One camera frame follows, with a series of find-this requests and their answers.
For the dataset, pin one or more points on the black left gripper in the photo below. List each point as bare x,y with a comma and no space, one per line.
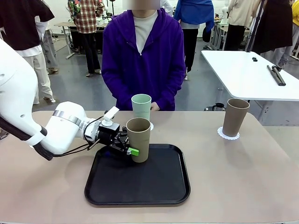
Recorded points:
107,135

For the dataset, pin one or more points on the brown plastic cup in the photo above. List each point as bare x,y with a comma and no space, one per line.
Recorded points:
140,140
234,119

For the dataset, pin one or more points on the white scalloped paper coaster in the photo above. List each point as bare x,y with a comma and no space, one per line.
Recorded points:
219,132
152,127

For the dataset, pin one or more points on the pale green plastic cup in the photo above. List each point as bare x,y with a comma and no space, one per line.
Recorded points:
141,109

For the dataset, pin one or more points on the person's left forearm purple sleeve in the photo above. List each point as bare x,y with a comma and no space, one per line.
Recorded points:
169,95

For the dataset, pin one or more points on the person's right forearm purple sleeve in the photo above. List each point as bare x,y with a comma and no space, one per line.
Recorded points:
112,93

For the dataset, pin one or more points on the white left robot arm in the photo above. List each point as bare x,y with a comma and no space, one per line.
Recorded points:
63,130

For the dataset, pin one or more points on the person's left hand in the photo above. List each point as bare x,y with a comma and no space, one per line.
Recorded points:
155,107

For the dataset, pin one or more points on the black plastic tray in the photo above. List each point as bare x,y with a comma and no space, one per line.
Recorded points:
140,184

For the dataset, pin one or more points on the person in purple hoodie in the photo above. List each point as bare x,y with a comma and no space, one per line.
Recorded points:
163,58

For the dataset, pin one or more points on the person in grey trousers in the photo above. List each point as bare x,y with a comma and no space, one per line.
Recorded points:
50,51

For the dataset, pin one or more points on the person in plaid shirt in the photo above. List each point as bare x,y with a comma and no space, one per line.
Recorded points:
86,18

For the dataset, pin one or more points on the white side table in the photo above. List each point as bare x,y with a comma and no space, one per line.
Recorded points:
245,77

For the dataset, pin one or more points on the grey background desk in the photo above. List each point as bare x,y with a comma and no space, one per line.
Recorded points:
65,24
219,24

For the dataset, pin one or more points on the person in blue jacket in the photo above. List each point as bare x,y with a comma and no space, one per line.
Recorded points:
194,11

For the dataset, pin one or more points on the small black clamp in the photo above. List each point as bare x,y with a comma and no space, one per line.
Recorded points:
254,59

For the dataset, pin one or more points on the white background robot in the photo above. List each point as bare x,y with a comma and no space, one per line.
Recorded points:
224,12

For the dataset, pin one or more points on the person in black shirt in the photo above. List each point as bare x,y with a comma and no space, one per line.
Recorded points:
18,23

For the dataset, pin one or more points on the black folded tripod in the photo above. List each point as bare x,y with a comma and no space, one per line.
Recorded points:
280,80

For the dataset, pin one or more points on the black stand pole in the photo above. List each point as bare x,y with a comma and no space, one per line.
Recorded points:
254,28

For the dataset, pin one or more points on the person in cream jacket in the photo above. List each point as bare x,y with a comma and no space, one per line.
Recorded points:
240,11

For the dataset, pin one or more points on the person in black coat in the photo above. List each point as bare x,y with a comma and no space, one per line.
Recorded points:
273,23

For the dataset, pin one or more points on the person in yellow top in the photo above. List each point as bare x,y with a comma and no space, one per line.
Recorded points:
296,14

